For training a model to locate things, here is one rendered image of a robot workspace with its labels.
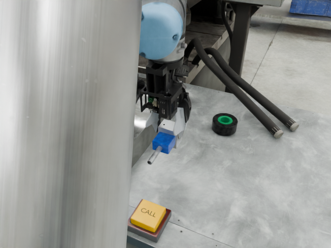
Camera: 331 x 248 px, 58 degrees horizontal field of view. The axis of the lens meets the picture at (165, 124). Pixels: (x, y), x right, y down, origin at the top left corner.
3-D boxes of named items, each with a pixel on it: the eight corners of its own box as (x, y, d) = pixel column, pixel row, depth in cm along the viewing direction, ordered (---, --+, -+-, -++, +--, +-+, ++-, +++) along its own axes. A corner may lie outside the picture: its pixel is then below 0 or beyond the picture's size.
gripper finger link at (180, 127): (170, 149, 69) (162, 115, 65) (180, 135, 73) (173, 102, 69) (182, 151, 68) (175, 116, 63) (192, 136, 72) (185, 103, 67)
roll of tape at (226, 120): (229, 119, 102) (231, 111, 100) (240, 133, 96) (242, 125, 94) (208, 123, 100) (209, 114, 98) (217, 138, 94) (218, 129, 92)
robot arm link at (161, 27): (104, 61, 45) (121, 35, 53) (180, 65, 44) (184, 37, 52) (97, 7, 40) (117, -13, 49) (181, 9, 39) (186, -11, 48)
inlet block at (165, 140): (159, 174, 68) (159, 157, 64) (140, 168, 69) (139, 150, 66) (182, 140, 77) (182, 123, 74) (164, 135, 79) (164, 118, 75)
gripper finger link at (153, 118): (137, 137, 72) (143, 108, 66) (148, 123, 76) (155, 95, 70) (148, 142, 71) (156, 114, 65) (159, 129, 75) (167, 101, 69)
